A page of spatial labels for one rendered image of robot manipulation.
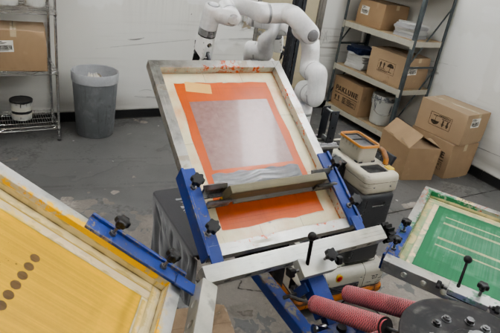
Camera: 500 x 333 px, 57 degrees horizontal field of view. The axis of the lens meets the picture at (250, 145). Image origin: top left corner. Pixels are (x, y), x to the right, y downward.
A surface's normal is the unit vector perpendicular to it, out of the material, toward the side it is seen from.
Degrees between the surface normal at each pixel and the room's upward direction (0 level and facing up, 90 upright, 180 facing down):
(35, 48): 89
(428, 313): 0
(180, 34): 90
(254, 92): 32
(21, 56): 91
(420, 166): 90
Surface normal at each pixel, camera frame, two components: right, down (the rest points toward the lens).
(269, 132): 0.37, -0.55
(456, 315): 0.14, -0.90
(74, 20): 0.48, 0.41
